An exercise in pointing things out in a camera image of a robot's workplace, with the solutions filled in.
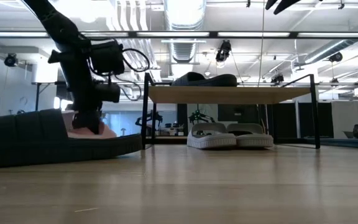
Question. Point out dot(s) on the black aluminium table frame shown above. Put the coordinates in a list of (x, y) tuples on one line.
[(166, 140)]

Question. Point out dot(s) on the wooden shelf with black legs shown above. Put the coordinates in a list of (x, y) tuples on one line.
[(228, 95)]

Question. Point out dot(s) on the silver ceiling air duct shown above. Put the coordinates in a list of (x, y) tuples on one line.
[(183, 53)]

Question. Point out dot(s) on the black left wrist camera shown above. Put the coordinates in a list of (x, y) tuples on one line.
[(107, 92)]

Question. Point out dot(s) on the black partition panel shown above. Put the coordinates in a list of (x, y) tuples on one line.
[(291, 119)]

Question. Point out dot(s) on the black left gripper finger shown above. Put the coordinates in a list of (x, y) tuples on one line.
[(93, 123), (79, 121)]

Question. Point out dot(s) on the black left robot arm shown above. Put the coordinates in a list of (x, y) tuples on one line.
[(57, 25)]

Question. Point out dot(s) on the green background robot arm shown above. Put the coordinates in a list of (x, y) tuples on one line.
[(199, 117)]

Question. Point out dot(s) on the black overhead light bar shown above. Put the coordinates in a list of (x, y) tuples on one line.
[(213, 34)]

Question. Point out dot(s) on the black rubber slide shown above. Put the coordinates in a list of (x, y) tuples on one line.
[(42, 149), (204, 81)]

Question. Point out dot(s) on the black background robot arm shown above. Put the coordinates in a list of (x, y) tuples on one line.
[(158, 117)]

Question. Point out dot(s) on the black background rig frame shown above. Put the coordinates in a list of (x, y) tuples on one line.
[(38, 96)]

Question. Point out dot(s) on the black ceiling camera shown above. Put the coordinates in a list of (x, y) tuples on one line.
[(336, 57), (10, 60), (224, 49), (278, 79)]

